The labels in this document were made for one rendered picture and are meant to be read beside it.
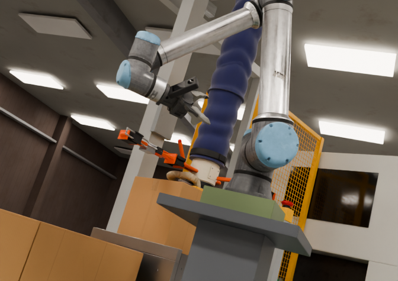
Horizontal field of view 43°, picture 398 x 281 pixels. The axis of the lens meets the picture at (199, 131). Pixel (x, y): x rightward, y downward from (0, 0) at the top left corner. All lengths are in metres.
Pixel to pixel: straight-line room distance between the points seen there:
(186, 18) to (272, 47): 2.55
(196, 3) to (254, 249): 3.01
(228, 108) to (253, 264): 1.43
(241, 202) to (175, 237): 0.89
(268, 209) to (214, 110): 1.33
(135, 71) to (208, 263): 0.72
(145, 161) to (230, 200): 2.20
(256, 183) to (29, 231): 0.92
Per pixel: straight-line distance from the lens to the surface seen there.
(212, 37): 1.99
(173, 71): 4.17
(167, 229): 2.60
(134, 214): 2.82
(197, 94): 1.88
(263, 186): 1.88
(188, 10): 4.41
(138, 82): 1.74
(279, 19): 1.91
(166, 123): 4.02
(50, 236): 2.19
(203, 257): 1.81
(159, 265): 2.52
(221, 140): 2.96
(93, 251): 2.33
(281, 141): 1.73
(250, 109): 6.36
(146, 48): 1.78
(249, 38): 3.18
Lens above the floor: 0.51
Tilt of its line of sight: 16 degrees up
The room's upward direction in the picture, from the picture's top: 17 degrees clockwise
